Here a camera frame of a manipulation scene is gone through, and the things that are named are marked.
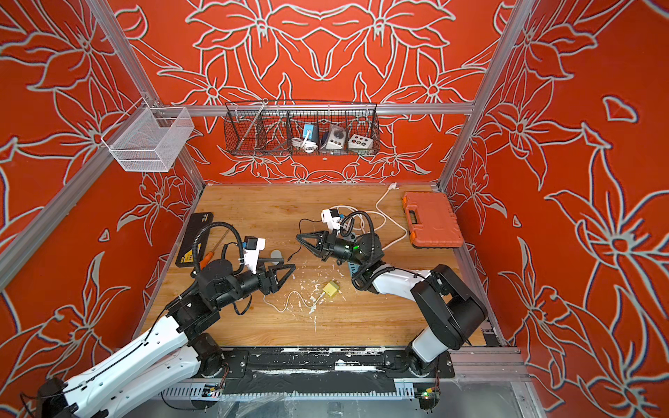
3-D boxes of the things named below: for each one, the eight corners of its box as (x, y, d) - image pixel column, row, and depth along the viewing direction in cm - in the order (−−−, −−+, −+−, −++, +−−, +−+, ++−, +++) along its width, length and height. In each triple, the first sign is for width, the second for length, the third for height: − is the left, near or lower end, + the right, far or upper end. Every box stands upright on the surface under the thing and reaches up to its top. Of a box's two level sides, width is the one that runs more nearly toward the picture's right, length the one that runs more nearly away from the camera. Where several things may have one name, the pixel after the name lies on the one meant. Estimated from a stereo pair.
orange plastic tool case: (412, 248, 99) (415, 242, 95) (401, 199, 116) (403, 192, 112) (461, 248, 99) (466, 241, 95) (442, 199, 115) (446, 191, 112)
